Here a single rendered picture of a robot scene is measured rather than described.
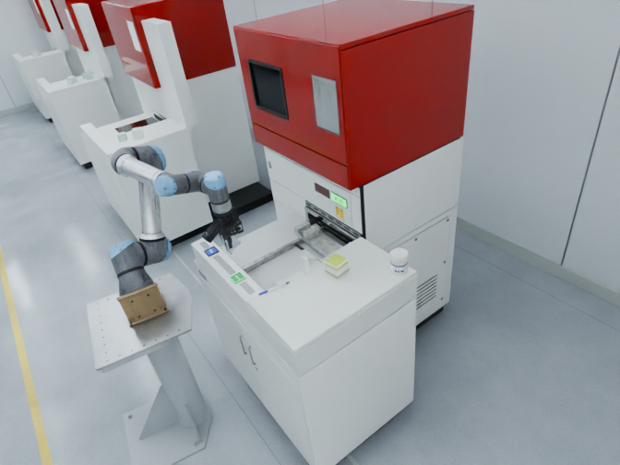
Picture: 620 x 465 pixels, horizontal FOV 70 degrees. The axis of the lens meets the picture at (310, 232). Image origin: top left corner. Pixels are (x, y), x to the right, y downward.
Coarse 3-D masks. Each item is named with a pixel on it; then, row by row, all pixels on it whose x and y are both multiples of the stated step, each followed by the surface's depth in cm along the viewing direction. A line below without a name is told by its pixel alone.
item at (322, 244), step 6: (300, 234) 228; (318, 234) 226; (306, 240) 225; (312, 240) 223; (318, 240) 223; (324, 240) 222; (312, 246) 222; (318, 246) 218; (324, 246) 218; (330, 246) 217; (336, 246) 217; (324, 252) 214; (330, 252) 213
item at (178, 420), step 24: (168, 360) 212; (168, 384) 221; (192, 384) 230; (144, 408) 256; (168, 408) 238; (192, 408) 235; (144, 432) 238; (168, 432) 242; (192, 432) 240; (144, 456) 232; (168, 456) 230
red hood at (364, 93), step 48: (384, 0) 223; (240, 48) 215; (288, 48) 182; (336, 48) 158; (384, 48) 169; (432, 48) 184; (288, 96) 198; (336, 96) 170; (384, 96) 179; (432, 96) 196; (288, 144) 217; (336, 144) 183; (384, 144) 191; (432, 144) 210
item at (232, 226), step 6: (234, 210) 175; (216, 216) 172; (222, 216) 171; (228, 216) 175; (234, 216) 176; (228, 222) 176; (234, 222) 176; (240, 222) 177; (222, 228) 175; (228, 228) 175; (234, 228) 178; (240, 228) 179; (222, 234) 177; (234, 234) 179
